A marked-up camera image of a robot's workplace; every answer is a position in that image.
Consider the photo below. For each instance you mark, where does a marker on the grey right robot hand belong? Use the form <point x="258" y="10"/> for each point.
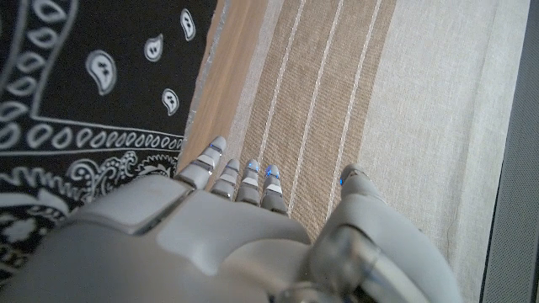
<point x="219" y="244"/>

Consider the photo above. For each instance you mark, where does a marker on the black paisley bandana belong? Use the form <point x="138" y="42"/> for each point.
<point x="126" y="25"/>

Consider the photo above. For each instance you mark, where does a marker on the beige striped backdrop cloth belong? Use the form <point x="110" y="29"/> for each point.
<point x="421" y="105"/>

